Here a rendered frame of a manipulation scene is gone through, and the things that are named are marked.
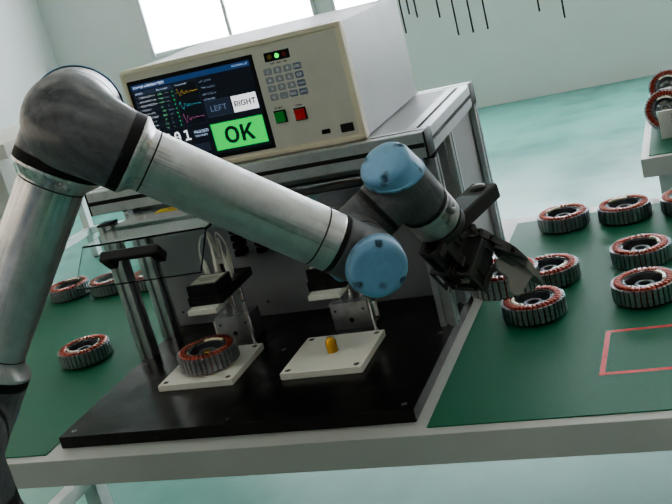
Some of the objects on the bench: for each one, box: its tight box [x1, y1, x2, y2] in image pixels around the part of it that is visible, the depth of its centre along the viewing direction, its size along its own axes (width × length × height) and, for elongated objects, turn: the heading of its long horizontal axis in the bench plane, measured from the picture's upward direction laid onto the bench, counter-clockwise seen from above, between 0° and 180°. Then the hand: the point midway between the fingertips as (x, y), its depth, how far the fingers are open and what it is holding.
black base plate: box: [59, 295, 473, 449], centre depth 182 cm, size 47×64×2 cm
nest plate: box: [158, 343, 264, 392], centre depth 185 cm, size 15×15×1 cm
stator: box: [500, 285, 568, 327], centre depth 176 cm, size 11×11×4 cm
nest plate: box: [280, 329, 386, 380], centre depth 176 cm, size 15×15×1 cm
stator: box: [176, 334, 240, 376], centre depth 184 cm, size 11×11×4 cm
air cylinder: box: [214, 305, 265, 342], centre depth 197 cm, size 5×8×6 cm
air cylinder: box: [329, 292, 380, 331], centre depth 188 cm, size 5×8×6 cm
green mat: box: [427, 203, 672, 428], centre depth 178 cm, size 94×61×1 cm, turn 21°
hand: (504, 277), depth 157 cm, fingers closed on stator, 13 cm apart
